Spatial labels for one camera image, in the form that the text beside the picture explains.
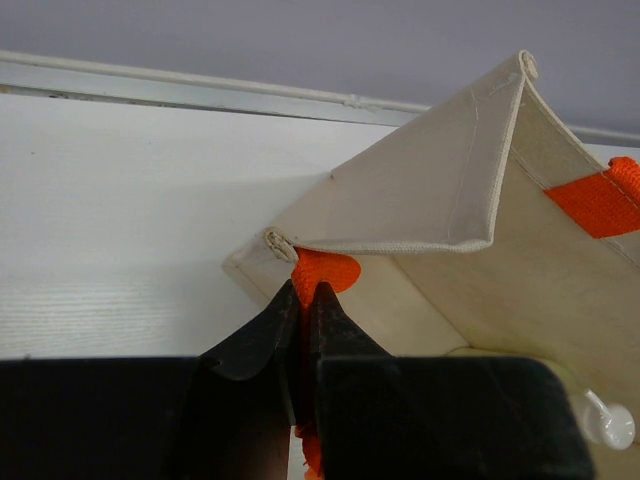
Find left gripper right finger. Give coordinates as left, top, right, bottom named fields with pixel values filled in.
left=307, top=281, right=390, bottom=479

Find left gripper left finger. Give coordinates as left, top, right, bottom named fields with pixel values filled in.
left=189, top=281, right=299, bottom=479

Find cream canvas bag orange handles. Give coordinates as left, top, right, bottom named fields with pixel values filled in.
left=224, top=51, right=639, bottom=479

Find green liquid soap bottle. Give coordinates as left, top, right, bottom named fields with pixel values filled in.
left=569, top=389, right=636, bottom=451

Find aluminium frame rail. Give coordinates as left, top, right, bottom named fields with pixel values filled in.
left=0, top=49, right=640, bottom=149

